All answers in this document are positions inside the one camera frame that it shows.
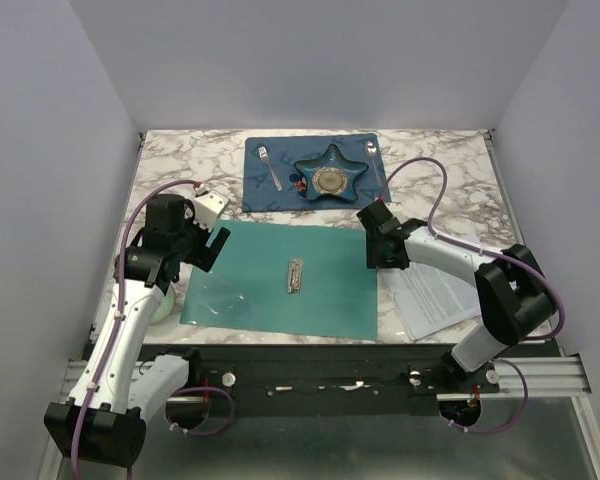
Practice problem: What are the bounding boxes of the blue placemat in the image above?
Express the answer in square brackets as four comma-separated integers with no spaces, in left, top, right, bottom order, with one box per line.
[242,133,391,213]

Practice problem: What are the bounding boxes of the green floral bowl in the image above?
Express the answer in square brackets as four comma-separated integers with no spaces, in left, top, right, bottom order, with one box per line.
[149,285,175,325]

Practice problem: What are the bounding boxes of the silver spoon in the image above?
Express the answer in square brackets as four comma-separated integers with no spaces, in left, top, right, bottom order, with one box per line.
[364,141,384,188]

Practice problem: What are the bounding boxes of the printed paper sheets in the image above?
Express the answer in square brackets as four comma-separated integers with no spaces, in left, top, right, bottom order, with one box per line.
[379,263,480,340]

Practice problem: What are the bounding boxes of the metal folder clip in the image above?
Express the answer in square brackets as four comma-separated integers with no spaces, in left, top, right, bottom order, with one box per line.
[287,258,303,294]

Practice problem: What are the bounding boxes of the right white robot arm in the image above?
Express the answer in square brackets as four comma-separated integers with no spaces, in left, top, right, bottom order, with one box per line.
[357,201,559,392]

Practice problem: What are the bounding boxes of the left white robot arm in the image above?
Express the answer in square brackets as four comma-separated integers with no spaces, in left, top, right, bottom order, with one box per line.
[44,191,230,470]

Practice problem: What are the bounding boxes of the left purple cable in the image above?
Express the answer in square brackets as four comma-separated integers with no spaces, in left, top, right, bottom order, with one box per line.
[69,179,236,480]

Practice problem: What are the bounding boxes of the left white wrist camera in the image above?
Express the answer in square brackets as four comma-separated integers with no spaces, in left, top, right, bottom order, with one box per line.
[192,183,229,232]

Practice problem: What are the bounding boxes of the blue star-shaped dish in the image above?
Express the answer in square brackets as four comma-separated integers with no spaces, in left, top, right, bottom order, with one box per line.
[294,144,369,203]

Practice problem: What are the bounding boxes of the aluminium frame rail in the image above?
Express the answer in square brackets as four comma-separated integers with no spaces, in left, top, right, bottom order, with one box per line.
[39,345,591,479]

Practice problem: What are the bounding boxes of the teal plastic folder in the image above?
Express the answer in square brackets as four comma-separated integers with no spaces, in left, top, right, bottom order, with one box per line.
[180,220,378,341]

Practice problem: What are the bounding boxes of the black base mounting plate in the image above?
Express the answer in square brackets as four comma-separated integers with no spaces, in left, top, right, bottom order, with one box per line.
[82,342,564,419]

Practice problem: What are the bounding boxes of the silver fork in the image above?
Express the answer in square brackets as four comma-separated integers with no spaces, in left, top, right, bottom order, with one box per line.
[258,146,283,191]

